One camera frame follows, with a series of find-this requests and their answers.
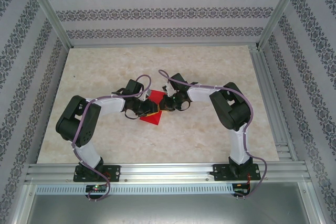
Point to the red cloth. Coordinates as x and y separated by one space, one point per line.
155 120

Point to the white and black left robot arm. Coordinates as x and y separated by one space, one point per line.
110 107

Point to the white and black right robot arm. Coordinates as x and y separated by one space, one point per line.
200 95

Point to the grey sheet metal panel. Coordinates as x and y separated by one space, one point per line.
168 211

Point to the long grooved aluminium profile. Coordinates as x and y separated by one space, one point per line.
270 103

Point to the thin aluminium frame rail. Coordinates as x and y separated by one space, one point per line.
162 46

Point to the wide grooved aluminium rail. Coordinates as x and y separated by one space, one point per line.
168 171

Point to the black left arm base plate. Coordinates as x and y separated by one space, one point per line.
114 172

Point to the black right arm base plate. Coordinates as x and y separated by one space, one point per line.
219 172

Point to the aluminium frame post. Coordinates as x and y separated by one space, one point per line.
282 9
47 11

